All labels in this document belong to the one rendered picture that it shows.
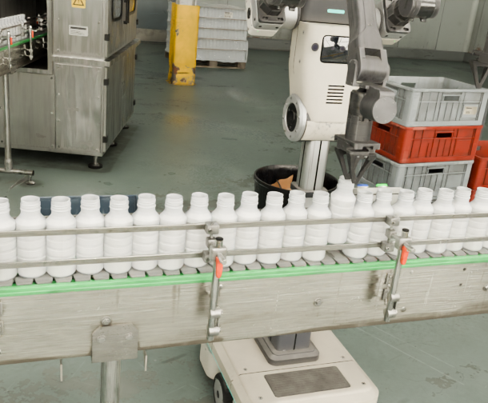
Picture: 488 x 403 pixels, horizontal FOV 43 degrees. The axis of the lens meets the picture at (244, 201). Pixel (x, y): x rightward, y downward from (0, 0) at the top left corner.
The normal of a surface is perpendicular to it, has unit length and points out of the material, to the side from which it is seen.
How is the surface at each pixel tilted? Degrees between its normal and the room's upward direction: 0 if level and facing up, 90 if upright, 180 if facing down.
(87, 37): 90
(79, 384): 0
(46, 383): 0
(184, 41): 90
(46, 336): 90
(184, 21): 90
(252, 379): 0
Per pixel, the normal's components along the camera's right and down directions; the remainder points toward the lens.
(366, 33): 0.33, -0.20
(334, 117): 0.32, 0.36
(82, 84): 0.01, 0.36
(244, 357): 0.10, -0.93
